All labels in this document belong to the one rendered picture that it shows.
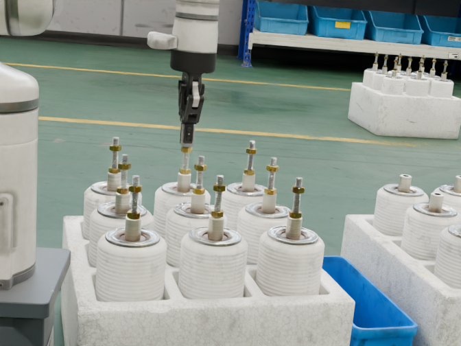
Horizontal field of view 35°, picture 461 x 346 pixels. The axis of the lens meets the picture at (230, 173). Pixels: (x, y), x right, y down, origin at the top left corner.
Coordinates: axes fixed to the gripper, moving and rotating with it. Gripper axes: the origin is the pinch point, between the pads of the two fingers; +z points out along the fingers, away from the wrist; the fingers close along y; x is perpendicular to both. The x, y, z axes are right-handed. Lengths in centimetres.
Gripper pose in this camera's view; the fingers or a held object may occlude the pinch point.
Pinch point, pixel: (186, 134)
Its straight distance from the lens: 125.7
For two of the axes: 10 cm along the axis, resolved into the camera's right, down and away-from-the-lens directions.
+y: -2.0, -2.7, 9.4
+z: -0.9, 9.6, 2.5
